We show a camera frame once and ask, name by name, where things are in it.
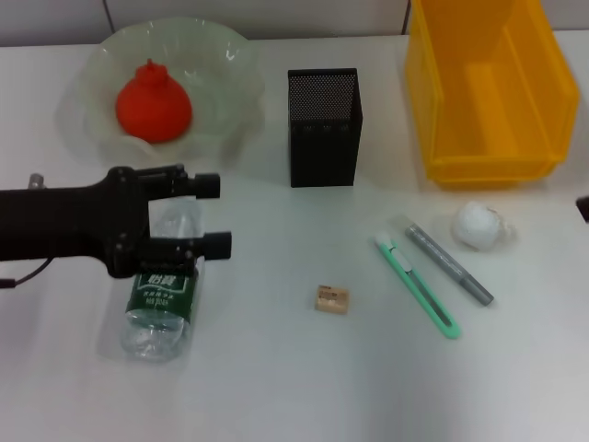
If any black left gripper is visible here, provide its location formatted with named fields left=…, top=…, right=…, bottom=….
left=0, top=163, right=222, bottom=280

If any green utility knife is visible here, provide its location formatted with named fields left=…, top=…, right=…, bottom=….
left=373, top=231, right=462, bottom=341

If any white paper ball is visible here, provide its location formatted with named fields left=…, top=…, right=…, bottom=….
left=449, top=200, right=519, bottom=252

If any grey marker pen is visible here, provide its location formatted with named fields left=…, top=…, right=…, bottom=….
left=403, top=223, right=496, bottom=306

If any red-orange toy fruit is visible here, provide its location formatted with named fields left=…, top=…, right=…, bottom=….
left=114, top=58, right=193, bottom=145

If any yellow plastic bin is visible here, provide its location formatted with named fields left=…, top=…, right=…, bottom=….
left=404, top=0, right=581, bottom=191

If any clear water bottle green label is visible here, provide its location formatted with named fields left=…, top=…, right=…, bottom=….
left=120, top=201, right=207, bottom=366

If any pale green glass fruit plate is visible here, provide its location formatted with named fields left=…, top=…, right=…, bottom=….
left=57, top=17, right=268, bottom=169

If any black mesh pen holder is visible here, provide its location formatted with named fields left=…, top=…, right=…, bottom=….
left=287, top=67, right=364, bottom=189

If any left gripper cable with connector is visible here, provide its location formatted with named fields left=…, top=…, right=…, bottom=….
left=0, top=172, right=52, bottom=290

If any beige eraser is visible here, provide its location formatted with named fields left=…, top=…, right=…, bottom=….
left=314, top=284, right=352, bottom=315

